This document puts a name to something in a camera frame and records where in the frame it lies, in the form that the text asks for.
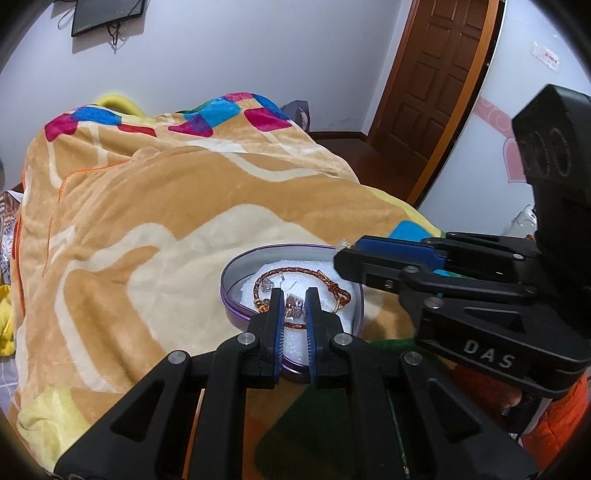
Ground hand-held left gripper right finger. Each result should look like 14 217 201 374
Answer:
306 287 540 480

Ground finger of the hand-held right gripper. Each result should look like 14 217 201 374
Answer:
334 247 542 320
357 232 542 274

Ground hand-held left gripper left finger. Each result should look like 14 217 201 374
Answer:
53 289 284 480

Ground small beaded earring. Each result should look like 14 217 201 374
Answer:
283 295 308 323

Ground purple heart-shaped tin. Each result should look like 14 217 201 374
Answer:
220 244 365 374

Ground brown braided bracelet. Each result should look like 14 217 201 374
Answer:
253 269 352 330

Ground person's right forearm orange sleeve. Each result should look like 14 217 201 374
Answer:
455 364 588 460

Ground white object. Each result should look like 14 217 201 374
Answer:
502 205 537 238

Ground dark bag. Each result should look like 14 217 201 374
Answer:
281 100 313 132

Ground brown wooden door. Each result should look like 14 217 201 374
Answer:
368 0 504 206

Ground orange printed blanket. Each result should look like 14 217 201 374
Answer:
13 92 444 467

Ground yellow cloth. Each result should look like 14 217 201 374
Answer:
0 284 18 357

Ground yellow pillow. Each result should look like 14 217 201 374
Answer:
96 93 147 116

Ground pink wall sticker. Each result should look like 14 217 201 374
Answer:
475 96 532 184

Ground white paper wall label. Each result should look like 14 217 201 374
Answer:
531 41 561 72

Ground black hanging cable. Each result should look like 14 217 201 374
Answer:
106 18 127 51

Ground black wall-mounted screen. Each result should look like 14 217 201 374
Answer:
70 0 149 38

